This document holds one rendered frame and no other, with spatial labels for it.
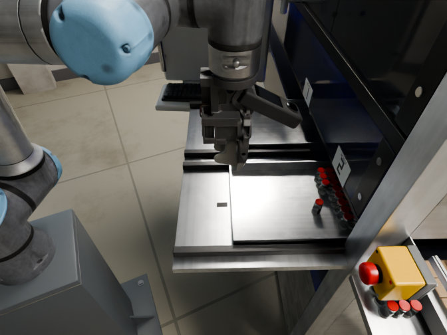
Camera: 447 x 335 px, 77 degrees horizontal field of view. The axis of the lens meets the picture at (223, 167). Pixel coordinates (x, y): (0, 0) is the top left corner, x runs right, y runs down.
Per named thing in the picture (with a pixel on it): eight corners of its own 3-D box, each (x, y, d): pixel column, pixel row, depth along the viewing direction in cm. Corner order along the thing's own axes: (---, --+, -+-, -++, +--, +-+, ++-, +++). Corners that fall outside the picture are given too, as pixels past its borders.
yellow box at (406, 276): (398, 262, 56) (416, 244, 51) (417, 300, 51) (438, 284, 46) (361, 263, 56) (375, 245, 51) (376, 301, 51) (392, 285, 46)
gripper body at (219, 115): (203, 121, 53) (201, 60, 45) (249, 121, 53) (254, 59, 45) (203, 148, 48) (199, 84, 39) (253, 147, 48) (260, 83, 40)
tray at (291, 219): (340, 168, 86) (343, 159, 83) (374, 244, 68) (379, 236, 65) (229, 170, 85) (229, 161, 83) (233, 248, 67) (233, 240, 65)
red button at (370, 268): (373, 267, 54) (381, 257, 51) (382, 288, 51) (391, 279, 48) (353, 268, 54) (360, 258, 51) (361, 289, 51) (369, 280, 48)
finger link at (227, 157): (214, 169, 57) (213, 133, 51) (243, 169, 57) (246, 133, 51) (214, 181, 55) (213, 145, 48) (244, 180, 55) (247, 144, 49)
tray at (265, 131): (312, 106, 110) (314, 98, 107) (332, 151, 92) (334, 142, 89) (225, 108, 109) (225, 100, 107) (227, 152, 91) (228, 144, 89)
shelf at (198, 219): (308, 104, 115) (309, 100, 113) (379, 268, 65) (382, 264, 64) (191, 106, 114) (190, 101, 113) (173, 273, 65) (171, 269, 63)
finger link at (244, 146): (235, 151, 54) (237, 113, 48) (244, 151, 54) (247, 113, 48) (237, 168, 51) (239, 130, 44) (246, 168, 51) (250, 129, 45)
